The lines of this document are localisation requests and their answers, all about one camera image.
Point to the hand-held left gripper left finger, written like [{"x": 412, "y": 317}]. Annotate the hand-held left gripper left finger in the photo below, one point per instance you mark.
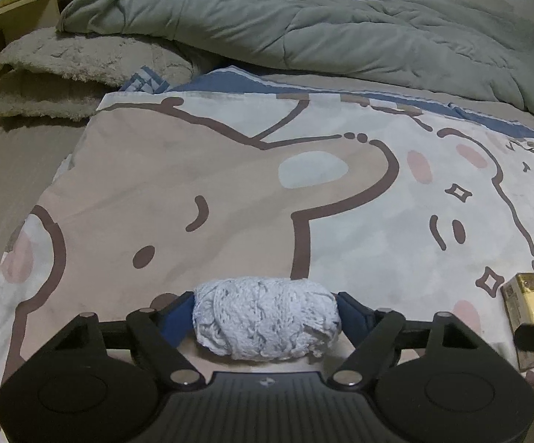
[{"x": 181, "y": 318}]

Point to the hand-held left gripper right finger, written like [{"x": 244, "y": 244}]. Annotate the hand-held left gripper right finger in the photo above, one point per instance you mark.
[{"x": 353, "y": 314}]

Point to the small gold box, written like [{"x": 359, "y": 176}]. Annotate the small gold box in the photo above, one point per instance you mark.
[{"x": 529, "y": 300}]

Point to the white cloth ball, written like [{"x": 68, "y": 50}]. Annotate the white cloth ball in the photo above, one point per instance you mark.
[{"x": 267, "y": 318}]

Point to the bear printed cloth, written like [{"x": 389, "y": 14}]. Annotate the bear printed cloth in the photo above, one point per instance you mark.
[{"x": 179, "y": 170}]

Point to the beige bed sheet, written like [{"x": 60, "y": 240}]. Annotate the beige bed sheet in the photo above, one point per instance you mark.
[{"x": 8, "y": 170}]

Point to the beige fluffy blanket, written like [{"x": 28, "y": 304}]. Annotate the beige fluffy blanket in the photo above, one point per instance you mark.
[{"x": 64, "y": 74}]

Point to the grey duvet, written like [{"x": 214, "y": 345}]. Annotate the grey duvet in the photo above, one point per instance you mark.
[{"x": 294, "y": 23}]

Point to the wooden bedside shelf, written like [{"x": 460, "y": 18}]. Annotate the wooden bedside shelf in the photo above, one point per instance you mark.
[{"x": 13, "y": 14}]

